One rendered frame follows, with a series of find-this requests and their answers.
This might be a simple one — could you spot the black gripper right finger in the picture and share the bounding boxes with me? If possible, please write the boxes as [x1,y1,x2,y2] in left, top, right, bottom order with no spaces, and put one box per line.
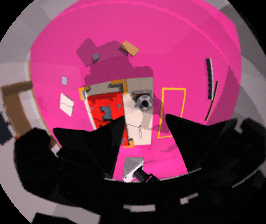
[165,113,237,173]

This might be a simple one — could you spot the grey rectangular bar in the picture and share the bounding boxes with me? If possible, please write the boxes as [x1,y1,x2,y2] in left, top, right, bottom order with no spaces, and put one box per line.
[206,57,214,101]

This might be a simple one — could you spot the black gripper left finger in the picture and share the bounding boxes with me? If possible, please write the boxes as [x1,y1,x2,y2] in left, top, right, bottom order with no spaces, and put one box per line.
[52,116,125,180]

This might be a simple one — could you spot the brown rectangular block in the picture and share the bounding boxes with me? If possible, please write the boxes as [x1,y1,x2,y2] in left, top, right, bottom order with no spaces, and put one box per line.
[120,40,138,56]

